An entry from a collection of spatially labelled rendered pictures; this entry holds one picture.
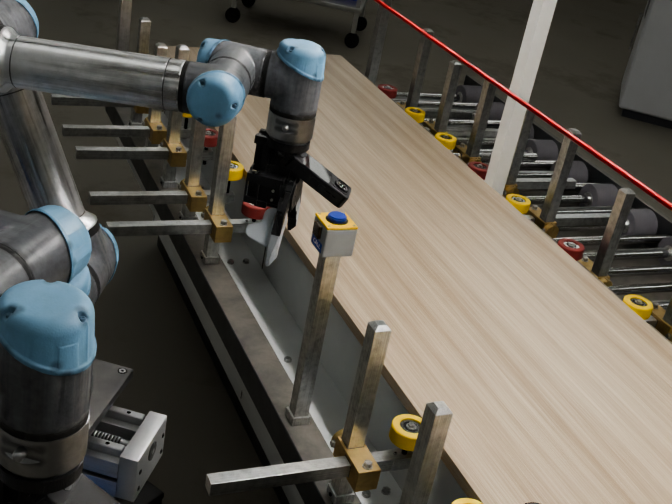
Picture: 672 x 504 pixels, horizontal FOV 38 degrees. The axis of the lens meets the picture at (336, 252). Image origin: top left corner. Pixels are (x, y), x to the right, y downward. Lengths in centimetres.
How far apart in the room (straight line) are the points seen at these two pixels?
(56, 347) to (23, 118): 91
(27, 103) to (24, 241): 75
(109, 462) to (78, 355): 92
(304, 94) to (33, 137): 45
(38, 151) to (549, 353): 130
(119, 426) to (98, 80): 63
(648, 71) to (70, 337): 693
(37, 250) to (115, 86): 56
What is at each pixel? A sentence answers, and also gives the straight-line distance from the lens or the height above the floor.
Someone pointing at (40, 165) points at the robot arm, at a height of 140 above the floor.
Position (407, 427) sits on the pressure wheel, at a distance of 200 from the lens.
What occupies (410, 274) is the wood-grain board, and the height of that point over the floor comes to 90.
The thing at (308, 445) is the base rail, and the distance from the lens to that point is 223.
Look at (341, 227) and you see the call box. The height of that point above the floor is 122.
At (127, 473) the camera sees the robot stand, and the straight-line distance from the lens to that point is 170.
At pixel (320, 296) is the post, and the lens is 209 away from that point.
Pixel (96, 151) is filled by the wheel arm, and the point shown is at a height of 84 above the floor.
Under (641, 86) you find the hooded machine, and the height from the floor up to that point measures 26.
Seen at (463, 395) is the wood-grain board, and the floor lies 90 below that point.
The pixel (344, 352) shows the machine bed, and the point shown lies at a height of 73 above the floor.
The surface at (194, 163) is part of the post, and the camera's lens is 297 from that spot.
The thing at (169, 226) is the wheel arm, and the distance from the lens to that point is 271.
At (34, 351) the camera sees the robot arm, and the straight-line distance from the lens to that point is 77.
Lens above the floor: 209
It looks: 27 degrees down
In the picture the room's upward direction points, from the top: 11 degrees clockwise
